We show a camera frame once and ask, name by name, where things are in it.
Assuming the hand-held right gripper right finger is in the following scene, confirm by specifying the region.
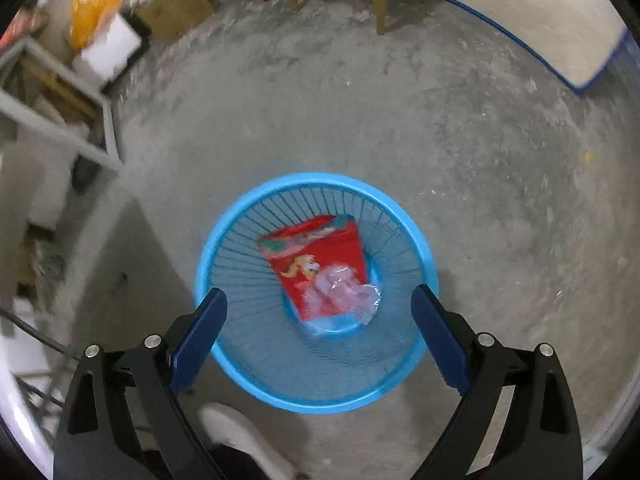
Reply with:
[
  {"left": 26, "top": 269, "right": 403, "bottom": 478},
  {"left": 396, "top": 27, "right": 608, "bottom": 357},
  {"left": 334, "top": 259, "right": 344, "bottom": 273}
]
[{"left": 411, "top": 284, "right": 583, "bottom": 480}]

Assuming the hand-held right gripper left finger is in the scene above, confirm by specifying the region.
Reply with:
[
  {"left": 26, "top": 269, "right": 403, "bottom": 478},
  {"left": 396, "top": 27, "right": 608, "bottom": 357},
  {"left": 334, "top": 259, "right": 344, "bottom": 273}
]
[{"left": 53, "top": 287, "right": 228, "bottom": 480}]

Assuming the blue plastic mesh basket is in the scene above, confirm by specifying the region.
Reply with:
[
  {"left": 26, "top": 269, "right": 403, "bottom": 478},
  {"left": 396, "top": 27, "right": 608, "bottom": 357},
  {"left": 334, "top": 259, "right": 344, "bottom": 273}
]
[{"left": 195, "top": 173, "right": 440, "bottom": 414}]

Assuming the person's white shoe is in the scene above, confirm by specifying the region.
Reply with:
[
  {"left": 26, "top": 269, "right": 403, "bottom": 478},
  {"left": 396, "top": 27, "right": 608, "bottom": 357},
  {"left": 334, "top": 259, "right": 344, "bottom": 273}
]
[{"left": 197, "top": 404, "right": 296, "bottom": 480}]

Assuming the clear plastic wrapper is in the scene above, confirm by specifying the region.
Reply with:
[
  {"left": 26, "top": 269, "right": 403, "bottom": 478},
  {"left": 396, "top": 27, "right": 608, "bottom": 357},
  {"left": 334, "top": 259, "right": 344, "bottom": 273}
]
[{"left": 300, "top": 265, "right": 382, "bottom": 336}]

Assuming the red snack packet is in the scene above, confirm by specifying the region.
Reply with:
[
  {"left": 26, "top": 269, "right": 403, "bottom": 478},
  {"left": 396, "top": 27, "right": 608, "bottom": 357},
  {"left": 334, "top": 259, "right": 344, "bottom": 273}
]
[{"left": 256, "top": 214, "right": 371, "bottom": 323}]

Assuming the white foam box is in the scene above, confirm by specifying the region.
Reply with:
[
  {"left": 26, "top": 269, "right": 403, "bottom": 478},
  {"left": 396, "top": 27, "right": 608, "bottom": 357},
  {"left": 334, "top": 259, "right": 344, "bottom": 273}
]
[{"left": 72, "top": 12, "right": 143, "bottom": 86}]

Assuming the cardboard box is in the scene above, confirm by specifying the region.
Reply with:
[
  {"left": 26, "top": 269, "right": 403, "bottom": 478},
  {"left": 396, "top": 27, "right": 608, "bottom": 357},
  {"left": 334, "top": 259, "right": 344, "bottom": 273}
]
[{"left": 137, "top": 0, "right": 216, "bottom": 45}]

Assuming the white mattress with blue edge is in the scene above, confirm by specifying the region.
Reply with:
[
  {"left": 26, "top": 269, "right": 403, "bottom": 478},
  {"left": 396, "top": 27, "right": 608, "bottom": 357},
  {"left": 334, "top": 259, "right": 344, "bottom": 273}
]
[{"left": 345, "top": 0, "right": 632, "bottom": 95}]

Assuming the yellow plastic bag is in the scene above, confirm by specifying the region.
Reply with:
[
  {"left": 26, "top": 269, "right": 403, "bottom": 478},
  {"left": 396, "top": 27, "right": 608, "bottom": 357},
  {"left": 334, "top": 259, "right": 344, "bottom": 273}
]
[{"left": 70, "top": 0, "right": 123, "bottom": 51}]

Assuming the red plastic packet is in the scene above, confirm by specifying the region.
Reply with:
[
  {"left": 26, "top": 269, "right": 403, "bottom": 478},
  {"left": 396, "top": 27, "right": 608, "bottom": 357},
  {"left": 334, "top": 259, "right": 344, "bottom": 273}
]
[{"left": 0, "top": 10, "right": 48, "bottom": 48}]

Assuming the grey cable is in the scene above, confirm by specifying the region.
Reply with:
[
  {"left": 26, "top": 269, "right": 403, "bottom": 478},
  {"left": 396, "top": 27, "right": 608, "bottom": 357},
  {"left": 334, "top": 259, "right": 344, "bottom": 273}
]
[{"left": 0, "top": 307, "right": 68, "bottom": 353}]

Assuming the grey metal-frame table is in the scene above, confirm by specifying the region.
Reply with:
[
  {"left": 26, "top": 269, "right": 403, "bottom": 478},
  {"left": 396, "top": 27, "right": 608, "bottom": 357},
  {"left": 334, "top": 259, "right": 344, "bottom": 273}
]
[{"left": 0, "top": 37, "right": 123, "bottom": 171}]

